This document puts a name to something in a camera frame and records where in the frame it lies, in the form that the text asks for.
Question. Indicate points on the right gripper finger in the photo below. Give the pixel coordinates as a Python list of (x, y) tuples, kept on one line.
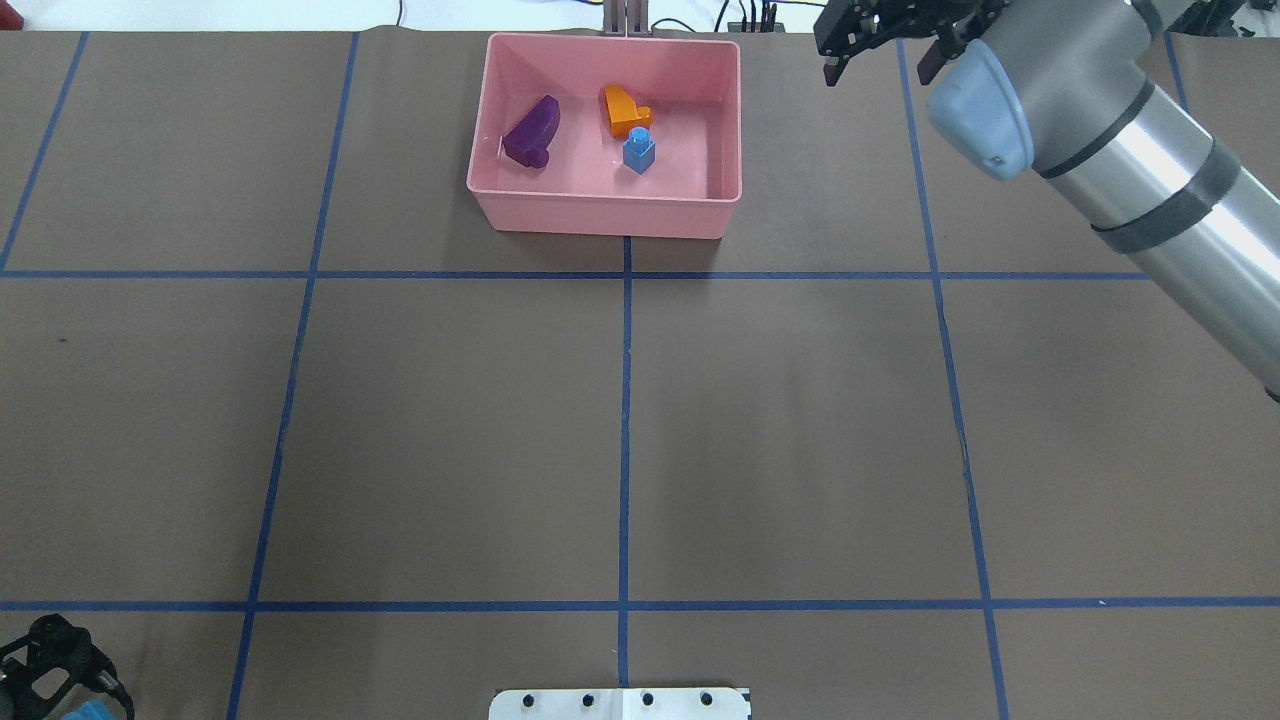
[(836, 57), (948, 45)]

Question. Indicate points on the orange sloped block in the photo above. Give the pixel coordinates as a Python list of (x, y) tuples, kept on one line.
[(622, 113)]

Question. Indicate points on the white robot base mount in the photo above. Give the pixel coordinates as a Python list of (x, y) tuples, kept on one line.
[(622, 703)]

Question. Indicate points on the aluminium frame post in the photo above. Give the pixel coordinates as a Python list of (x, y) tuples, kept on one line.
[(626, 18)]

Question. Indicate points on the long blue studded block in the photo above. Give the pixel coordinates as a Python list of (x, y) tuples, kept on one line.
[(90, 710)]

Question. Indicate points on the black usb hub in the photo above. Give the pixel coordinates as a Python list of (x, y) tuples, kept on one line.
[(762, 20)]

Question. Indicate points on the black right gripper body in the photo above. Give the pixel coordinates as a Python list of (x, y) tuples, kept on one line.
[(893, 29)]

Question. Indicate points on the small blue block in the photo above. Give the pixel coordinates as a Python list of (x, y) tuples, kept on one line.
[(639, 151)]

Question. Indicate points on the purple long block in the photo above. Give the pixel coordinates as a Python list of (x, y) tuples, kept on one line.
[(528, 142)]

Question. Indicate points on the pink plastic box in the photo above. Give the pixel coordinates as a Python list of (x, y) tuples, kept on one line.
[(692, 85)]

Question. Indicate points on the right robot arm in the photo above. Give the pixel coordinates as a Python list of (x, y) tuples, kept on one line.
[(1055, 87)]

